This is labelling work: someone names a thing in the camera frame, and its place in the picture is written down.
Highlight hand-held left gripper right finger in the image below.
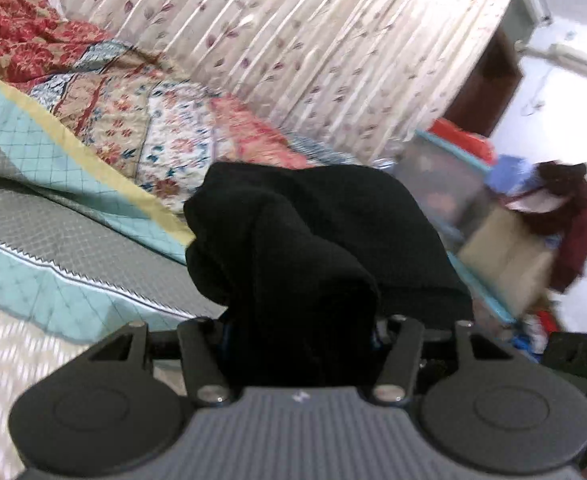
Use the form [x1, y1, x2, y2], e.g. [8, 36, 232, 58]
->
[371, 314, 517, 406]

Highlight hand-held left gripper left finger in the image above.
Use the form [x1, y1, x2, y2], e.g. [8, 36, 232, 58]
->
[86, 316, 234, 407]

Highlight black pants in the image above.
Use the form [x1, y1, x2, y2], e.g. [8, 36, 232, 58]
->
[183, 161, 475, 389]

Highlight cardboard box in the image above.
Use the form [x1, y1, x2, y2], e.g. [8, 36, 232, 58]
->
[457, 206, 558, 313]

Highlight dark red garment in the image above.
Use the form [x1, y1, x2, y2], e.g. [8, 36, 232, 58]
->
[504, 160, 587, 295]

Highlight clear storage box teal rim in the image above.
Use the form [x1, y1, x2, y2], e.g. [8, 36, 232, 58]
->
[391, 129, 517, 323]

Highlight blue cloth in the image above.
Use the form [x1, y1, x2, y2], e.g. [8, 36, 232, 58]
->
[487, 154, 541, 197]

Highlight teal quilted blanket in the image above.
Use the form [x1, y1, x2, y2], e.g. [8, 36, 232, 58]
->
[0, 75, 226, 347]

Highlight red cloth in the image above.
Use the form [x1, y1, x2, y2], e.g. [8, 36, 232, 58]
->
[429, 118, 498, 162]

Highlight patchwork floral quilt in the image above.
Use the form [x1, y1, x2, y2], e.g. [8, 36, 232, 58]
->
[26, 37, 374, 216]

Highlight dark wooden cabinet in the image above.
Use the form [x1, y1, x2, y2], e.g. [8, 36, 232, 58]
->
[442, 29, 525, 139]

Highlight beige floral curtain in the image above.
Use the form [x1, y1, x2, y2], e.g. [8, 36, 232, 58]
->
[43, 0, 531, 161]

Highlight red floral blanket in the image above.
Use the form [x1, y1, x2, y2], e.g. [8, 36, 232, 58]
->
[0, 0, 116, 86]

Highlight white wall pipe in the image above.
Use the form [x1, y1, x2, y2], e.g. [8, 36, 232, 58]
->
[514, 39, 587, 88]

